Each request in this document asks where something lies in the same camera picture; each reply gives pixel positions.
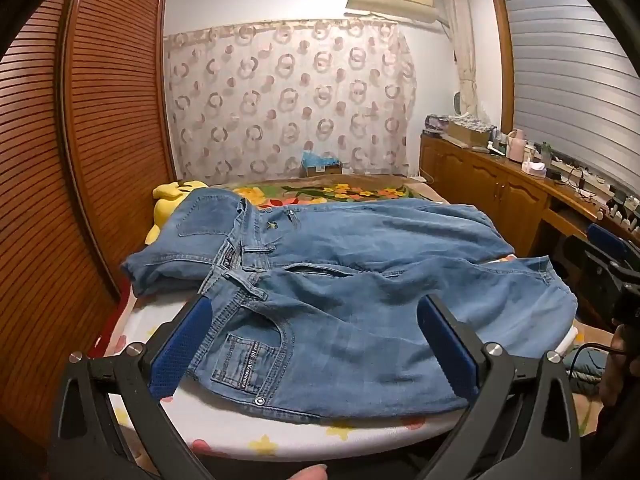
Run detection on dark blue denim pants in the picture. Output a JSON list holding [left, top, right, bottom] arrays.
[[122, 187, 246, 297]]

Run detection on beige window curtain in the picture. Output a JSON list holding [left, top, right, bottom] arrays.
[[442, 0, 488, 121]]

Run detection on wooden louvered wardrobe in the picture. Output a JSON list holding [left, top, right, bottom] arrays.
[[0, 0, 177, 461]]

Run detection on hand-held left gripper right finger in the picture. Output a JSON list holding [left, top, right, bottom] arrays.
[[415, 294, 583, 480]]

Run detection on wooden sideboard cabinet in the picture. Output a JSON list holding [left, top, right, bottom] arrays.
[[419, 130, 640, 313]]

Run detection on white strawberry print sheet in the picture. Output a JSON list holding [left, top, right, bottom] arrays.
[[107, 255, 581, 457]]

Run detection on cardboard box with blue packets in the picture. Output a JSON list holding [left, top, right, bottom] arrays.
[[300, 151, 344, 177]]

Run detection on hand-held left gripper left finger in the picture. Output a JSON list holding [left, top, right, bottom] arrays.
[[48, 294, 216, 480]]

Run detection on person's left hand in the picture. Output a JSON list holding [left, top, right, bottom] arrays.
[[192, 439, 329, 480]]

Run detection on person's right hand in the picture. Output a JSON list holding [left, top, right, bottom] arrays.
[[600, 322, 640, 411]]

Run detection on cardboard box with patterned cloth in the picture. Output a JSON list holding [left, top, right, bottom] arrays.
[[445, 112, 494, 147]]

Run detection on sheer circle pattern curtain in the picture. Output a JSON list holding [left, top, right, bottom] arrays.
[[164, 17, 419, 186]]

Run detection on pink thermos jug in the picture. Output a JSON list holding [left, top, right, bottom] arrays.
[[507, 129, 527, 162]]

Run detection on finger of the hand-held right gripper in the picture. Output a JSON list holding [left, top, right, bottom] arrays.
[[586, 223, 630, 262]]

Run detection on yellow plush toy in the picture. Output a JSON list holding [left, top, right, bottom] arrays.
[[145, 178, 209, 246]]

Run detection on floral blanket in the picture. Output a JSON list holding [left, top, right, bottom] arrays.
[[215, 175, 451, 211]]

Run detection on light blue denim pants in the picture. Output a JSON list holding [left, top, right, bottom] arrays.
[[200, 197, 579, 424]]

